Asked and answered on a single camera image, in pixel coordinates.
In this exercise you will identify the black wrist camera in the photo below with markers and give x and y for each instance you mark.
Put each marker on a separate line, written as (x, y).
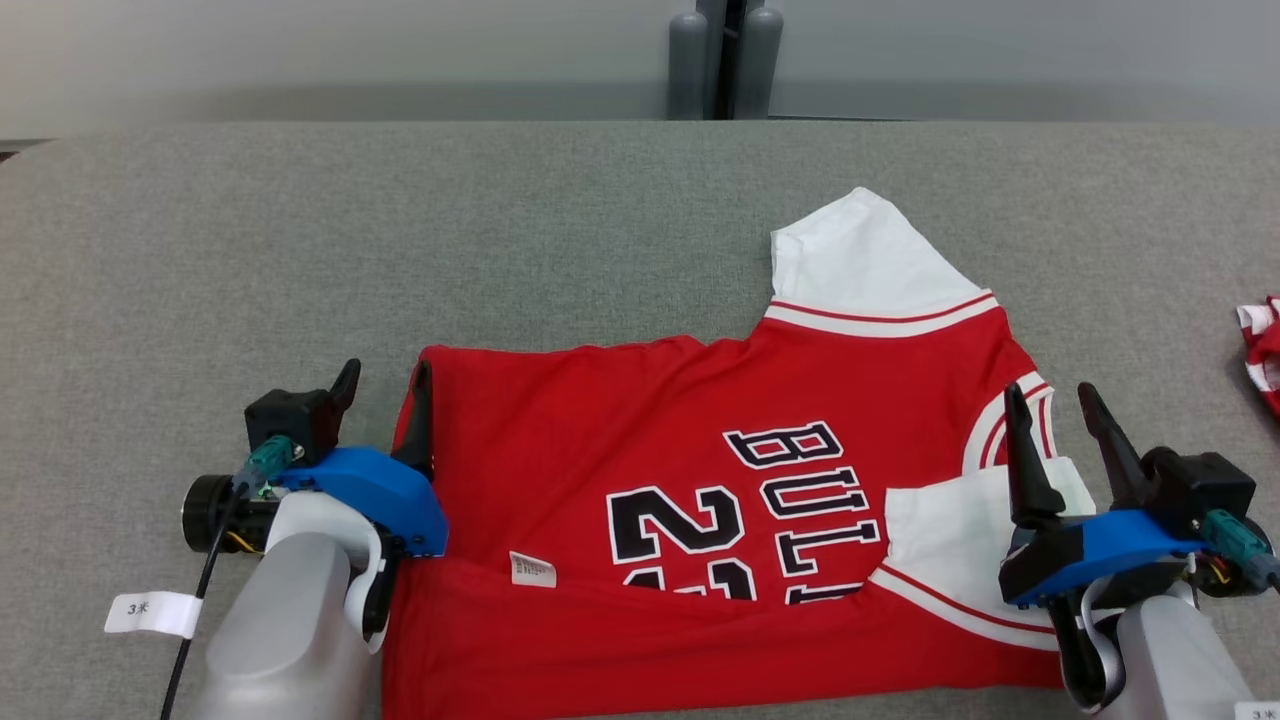
(290, 420)
(1210, 480)

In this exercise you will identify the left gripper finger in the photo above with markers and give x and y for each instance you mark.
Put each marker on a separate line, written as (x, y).
(347, 385)
(420, 430)

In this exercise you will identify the red jersey with white sleeves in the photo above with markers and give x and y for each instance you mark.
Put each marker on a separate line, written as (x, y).
(600, 420)

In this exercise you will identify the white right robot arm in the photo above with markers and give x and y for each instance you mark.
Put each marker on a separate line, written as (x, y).
(1170, 660)

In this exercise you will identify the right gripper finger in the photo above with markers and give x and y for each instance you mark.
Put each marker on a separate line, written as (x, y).
(1028, 480)
(1120, 460)

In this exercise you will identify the grey wall post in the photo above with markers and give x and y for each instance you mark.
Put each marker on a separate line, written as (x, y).
(725, 60)

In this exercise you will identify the right gripper blue body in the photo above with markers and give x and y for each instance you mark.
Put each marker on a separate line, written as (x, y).
(1100, 545)

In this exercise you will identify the left gripper blue body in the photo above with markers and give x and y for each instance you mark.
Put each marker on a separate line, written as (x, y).
(390, 500)

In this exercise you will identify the red shorts with white trim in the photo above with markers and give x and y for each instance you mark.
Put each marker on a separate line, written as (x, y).
(1265, 350)

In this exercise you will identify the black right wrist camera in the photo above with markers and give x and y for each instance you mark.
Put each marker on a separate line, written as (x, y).
(1210, 480)

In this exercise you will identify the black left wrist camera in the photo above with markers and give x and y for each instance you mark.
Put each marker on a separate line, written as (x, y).
(290, 420)

